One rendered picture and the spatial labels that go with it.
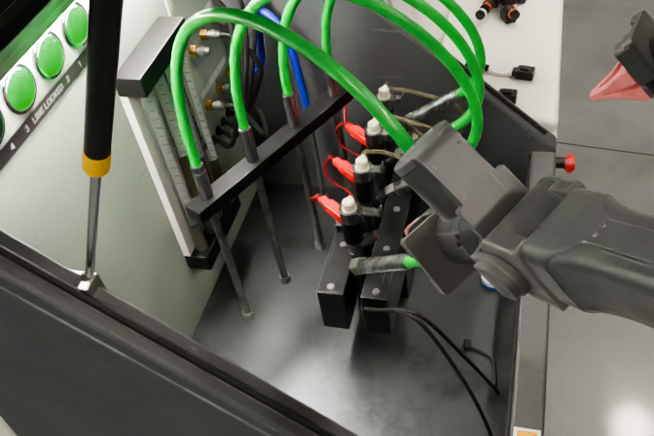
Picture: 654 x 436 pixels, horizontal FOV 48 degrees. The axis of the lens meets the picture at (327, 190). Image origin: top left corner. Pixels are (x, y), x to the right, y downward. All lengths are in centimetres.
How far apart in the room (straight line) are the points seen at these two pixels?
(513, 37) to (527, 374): 71
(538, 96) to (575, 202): 83
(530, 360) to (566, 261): 54
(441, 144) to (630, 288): 20
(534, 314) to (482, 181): 49
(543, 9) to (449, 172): 103
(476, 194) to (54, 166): 49
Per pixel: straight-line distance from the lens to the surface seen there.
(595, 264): 43
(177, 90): 89
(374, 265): 84
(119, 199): 97
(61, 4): 82
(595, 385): 210
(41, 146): 84
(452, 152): 55
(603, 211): 46
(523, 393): 96
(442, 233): 65
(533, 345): 100
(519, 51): 143
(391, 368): 112
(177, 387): 68
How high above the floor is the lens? 177
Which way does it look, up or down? 43 degrees down
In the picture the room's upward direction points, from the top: 11 degrees counter-clockwise
